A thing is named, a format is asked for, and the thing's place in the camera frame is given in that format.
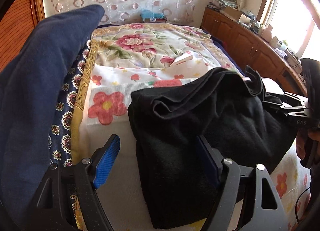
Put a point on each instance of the wooden slatted wardrobe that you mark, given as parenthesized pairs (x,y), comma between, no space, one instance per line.
(17,28)

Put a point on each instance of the wood framed window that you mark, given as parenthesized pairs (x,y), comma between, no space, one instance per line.
(292,9)

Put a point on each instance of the stack of folded cloths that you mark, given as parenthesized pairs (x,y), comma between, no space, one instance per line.
(220,1)

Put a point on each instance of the white flowered bed sheet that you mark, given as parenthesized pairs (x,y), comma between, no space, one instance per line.
(107,103)

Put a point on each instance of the rose floral blanket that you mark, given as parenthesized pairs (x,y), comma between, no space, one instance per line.
(140,43)

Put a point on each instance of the blue plastic bag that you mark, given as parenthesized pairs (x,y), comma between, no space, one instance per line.
(151,15)

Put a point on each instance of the white plastic jug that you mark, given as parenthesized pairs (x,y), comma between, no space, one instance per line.
(267,33)

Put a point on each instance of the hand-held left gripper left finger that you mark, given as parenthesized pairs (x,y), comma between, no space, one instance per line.
(107,161)

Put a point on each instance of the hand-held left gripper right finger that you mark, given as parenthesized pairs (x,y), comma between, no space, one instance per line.
(207,161)

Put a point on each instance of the navy medallion patterned quilt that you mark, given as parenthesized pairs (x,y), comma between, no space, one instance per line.
(67,118)

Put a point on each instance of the wooden side cabinet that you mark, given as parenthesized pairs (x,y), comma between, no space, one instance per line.
(240,38)

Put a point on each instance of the navy blue folded cloth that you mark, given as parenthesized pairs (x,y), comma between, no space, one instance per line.
(32,83)

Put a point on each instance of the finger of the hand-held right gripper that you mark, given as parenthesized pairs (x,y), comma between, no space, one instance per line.
(275,101)

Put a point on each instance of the black printed t-shirt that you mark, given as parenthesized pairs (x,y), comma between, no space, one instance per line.
(187,133)

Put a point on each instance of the cardboard box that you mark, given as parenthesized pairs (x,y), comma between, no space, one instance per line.
(235,13)

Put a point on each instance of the person's right hand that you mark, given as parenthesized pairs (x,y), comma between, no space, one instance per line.
(301,146)

